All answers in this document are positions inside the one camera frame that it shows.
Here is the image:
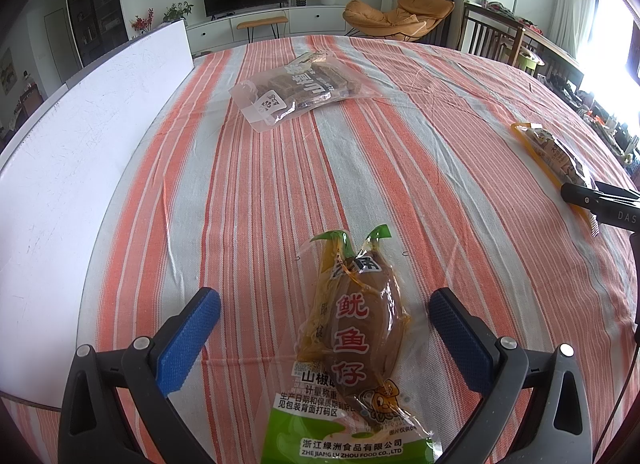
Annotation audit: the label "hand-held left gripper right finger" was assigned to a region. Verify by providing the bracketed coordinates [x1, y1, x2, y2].
[428, 288, 593, 464]

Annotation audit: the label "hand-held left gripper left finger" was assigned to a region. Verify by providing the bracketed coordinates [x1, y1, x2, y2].
[58, 288, 222, 464]

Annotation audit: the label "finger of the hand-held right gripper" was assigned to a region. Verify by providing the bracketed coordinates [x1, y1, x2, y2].
[560, 182, 607, 210]

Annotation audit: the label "orange snack packet clear window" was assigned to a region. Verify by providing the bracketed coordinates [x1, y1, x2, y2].
[510, 121, 599, 226]

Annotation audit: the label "squid snack packet green ends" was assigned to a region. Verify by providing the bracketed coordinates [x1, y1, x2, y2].
[260, 224, 442, 464]

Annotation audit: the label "white cardboard box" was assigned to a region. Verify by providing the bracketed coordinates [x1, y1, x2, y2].
[0, 19, 195, 413]

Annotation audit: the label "clear bag of brown snacks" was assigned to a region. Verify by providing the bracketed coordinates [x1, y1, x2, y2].
[229, 50, 365, 134]

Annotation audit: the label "cluttered wooden side table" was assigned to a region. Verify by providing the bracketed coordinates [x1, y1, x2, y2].
[520, 19, 640, 166]

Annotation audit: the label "orange striped tablecloth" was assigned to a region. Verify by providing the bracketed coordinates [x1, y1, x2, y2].
[0, 34, 640, 464]

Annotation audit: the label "green bin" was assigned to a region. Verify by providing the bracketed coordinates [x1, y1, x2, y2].
[515, 51, 544, 76]

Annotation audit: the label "dark wooden chair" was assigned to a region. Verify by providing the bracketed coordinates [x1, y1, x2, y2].
[456, 1, 526, 70]

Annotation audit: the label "orange lounge chair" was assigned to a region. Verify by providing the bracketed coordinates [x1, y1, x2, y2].
[342, 0, 456, 43]

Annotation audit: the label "red flower arrangement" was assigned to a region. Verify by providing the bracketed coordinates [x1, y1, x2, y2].
[131, 9, 155, 35]

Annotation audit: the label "wooden bench black legs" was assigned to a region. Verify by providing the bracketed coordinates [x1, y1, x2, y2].
[236, 16, 290, 43]

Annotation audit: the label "white television cabinet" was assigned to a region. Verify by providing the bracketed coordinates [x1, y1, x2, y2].
[187, 3, 352, 55]

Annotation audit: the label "bushy green potted plant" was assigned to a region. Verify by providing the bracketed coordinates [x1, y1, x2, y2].
[162, 1, 195, 24]

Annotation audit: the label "black cable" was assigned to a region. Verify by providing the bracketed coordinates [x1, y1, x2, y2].
[596, 314, 640, 446]

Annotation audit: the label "framed wall picture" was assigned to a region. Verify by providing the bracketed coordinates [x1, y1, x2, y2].
[0, 46, 14, 95]

